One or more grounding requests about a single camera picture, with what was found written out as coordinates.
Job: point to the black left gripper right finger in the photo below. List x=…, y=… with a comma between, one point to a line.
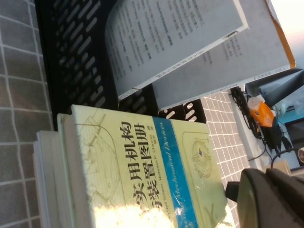
x=294, y=197

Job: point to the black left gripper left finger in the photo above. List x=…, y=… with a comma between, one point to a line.
x=259, y=206

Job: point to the blue yellow mechanical design book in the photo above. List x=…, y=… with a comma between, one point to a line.
x=142, y=166

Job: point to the white book orange spine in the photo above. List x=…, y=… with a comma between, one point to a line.
x=237, y=59

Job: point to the thin white spine book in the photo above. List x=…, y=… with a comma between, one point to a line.
x=154, y=35

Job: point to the dark robot cover book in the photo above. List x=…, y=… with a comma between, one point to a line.
x=47, y=178

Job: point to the black perforated book stand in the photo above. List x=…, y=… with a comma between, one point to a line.
x=71, y=59

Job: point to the beige box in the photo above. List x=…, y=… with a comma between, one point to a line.
x=278, y=167

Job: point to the orange package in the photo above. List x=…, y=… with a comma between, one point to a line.
x=261, y=111

